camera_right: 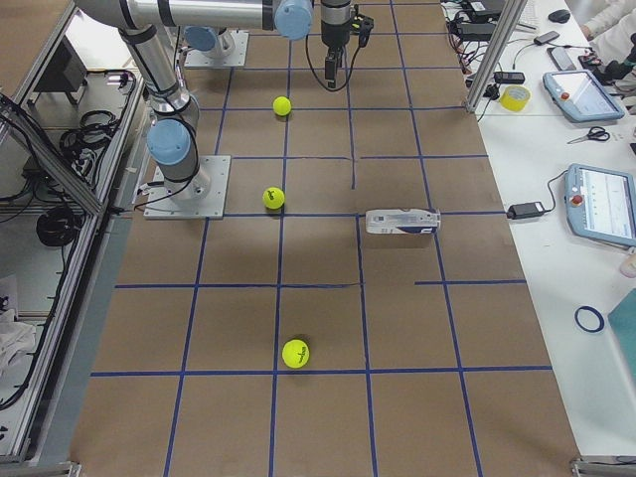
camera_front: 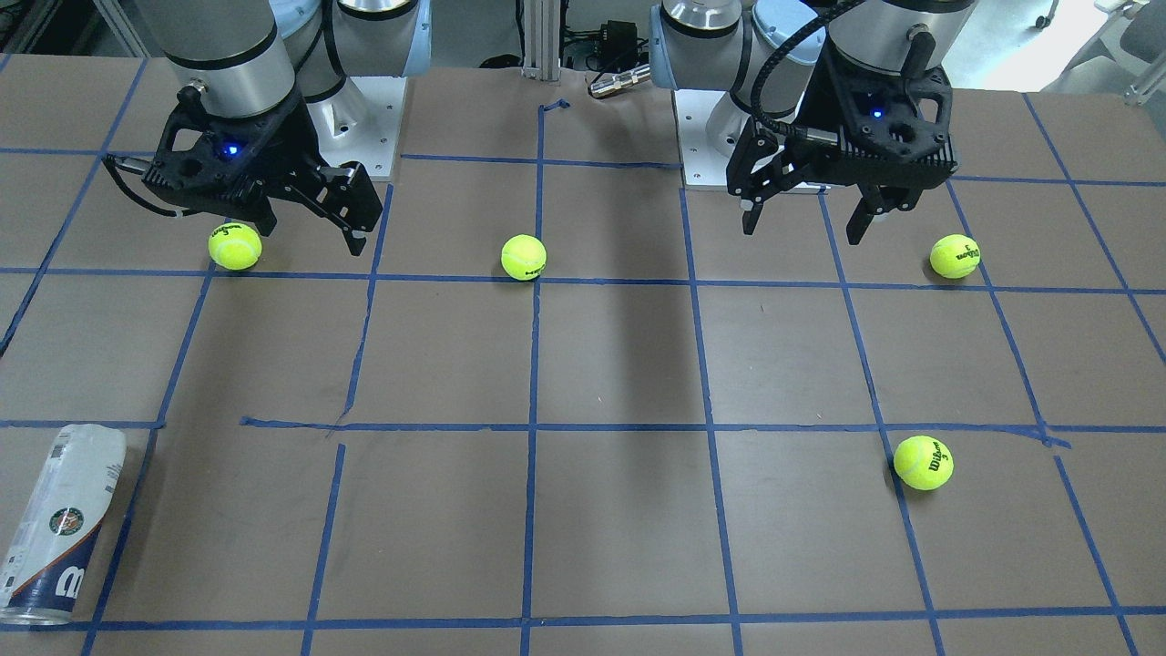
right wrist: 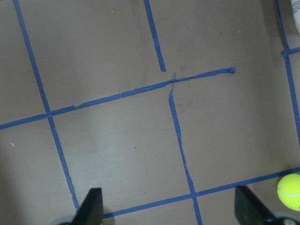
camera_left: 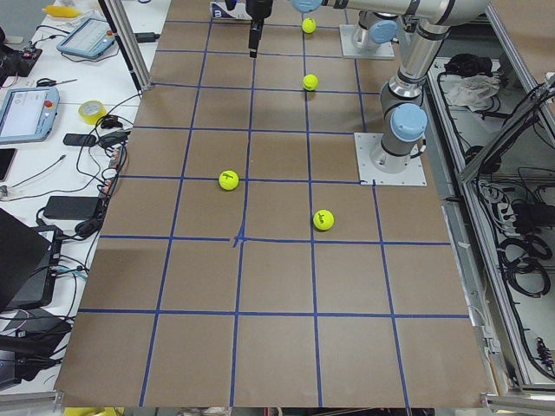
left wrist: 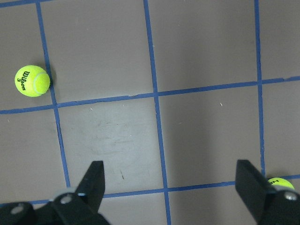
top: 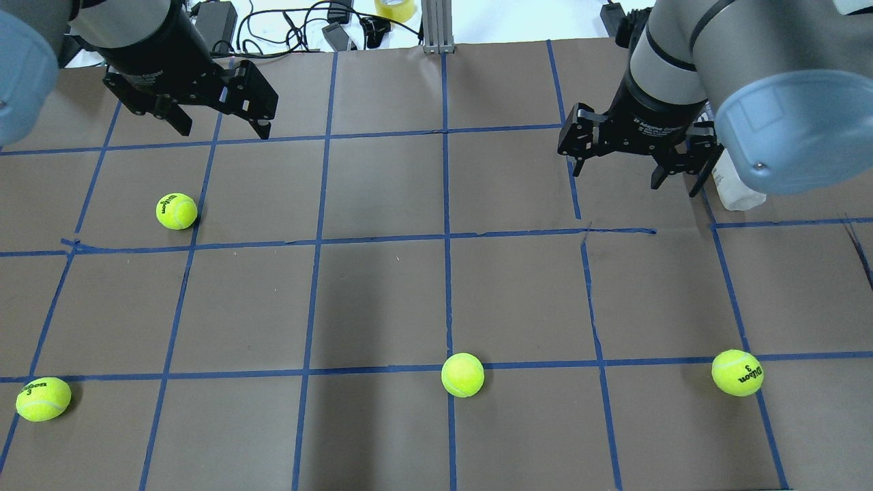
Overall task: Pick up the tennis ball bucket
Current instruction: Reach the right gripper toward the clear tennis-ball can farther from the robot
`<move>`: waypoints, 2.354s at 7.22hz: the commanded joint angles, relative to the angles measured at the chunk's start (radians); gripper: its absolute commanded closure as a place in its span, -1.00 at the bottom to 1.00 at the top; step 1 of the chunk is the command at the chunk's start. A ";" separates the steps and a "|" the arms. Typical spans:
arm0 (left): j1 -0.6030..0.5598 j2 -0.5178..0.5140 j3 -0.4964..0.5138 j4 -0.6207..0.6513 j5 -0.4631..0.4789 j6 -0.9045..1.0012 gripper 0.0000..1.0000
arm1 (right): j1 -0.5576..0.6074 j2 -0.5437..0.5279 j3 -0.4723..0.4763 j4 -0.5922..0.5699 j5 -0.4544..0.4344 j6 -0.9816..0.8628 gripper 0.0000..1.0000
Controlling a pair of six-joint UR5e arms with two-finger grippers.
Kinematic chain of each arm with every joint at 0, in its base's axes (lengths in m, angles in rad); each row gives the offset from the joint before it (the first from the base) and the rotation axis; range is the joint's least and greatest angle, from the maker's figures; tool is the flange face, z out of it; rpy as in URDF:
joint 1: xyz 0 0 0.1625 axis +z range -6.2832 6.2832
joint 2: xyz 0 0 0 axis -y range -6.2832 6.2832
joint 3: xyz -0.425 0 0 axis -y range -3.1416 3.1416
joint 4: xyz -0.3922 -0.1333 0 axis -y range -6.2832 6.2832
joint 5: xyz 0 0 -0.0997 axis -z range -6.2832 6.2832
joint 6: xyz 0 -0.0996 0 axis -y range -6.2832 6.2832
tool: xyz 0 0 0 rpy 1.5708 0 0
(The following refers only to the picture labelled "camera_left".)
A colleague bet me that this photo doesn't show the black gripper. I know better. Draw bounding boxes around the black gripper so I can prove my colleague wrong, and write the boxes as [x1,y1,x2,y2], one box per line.
[245,0,273,59]

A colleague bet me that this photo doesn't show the white tennis ball can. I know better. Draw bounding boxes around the white tennis ball can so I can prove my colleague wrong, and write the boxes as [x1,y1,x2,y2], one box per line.
[210,1,251,21]

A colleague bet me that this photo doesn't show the tennis ball farthest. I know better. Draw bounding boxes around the tennis ball farthest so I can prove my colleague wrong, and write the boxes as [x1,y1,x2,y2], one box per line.
[302,17,317,34]

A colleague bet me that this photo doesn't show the tennis ball mid far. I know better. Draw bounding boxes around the tennis ball mid far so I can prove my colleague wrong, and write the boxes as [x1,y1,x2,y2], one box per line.
[303,74,319,92]

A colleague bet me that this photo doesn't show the tennis ball centre left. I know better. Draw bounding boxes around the tennis ball centre left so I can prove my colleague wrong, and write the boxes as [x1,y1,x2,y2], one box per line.
[219,170,239,191]

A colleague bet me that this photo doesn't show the tennis ball near base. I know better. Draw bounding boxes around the tennis ball near base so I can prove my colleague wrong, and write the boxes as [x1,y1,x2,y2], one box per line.
[312,209,335,231]

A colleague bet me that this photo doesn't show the small black power brick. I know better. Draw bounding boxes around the small black power brick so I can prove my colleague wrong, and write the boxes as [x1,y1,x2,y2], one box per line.
[135,32,160,43]

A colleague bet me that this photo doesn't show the far blue teach pendant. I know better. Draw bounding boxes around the far blue teach pendant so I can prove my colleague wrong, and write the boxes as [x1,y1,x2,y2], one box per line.
[56,17,115,60]

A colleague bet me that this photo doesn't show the blue teach pendant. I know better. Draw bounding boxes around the blue teach pendant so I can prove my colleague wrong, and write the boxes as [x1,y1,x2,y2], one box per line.
[1,87,60,145]
[56,17,115,60]

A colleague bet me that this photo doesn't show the yellow tape roll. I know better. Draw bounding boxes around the yellow tape roll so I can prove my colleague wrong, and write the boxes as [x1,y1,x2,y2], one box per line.
[78,100,108,126]

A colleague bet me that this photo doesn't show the yellow object on desk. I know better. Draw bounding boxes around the yellow object on desk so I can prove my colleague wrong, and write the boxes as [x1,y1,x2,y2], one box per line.
[42,4,82,19]

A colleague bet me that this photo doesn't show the black smartphone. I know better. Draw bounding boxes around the black smartphone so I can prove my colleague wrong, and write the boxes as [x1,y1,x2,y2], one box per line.
[62,133,97,147]

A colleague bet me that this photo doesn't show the white crumpled cloth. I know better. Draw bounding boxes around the white crumpled cloth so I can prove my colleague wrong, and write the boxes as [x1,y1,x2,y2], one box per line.
[446,75,500,112]

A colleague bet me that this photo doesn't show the near blue teach pendant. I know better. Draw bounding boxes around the near blue teach pendant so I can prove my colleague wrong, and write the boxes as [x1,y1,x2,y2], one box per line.
[1,87,60,145]

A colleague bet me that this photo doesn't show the black power adapter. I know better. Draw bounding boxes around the black power adapter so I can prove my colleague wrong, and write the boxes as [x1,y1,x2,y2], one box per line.
[43,196,100,220]

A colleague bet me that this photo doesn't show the black laptop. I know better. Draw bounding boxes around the black laptop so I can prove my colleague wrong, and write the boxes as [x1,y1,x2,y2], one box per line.
[1,210,62,312]

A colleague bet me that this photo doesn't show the aluminium frame post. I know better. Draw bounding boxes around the aluminium frame post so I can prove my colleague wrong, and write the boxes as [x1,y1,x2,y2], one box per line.
[98,0,152,93]

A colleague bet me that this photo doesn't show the black handled scissors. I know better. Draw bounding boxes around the black handled scissors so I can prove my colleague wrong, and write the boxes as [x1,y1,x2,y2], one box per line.
[36,78,76,88]

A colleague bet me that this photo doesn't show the black coiled cables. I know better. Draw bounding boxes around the black coiled cables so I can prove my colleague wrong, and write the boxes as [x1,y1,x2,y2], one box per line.
[496,236,552,300]

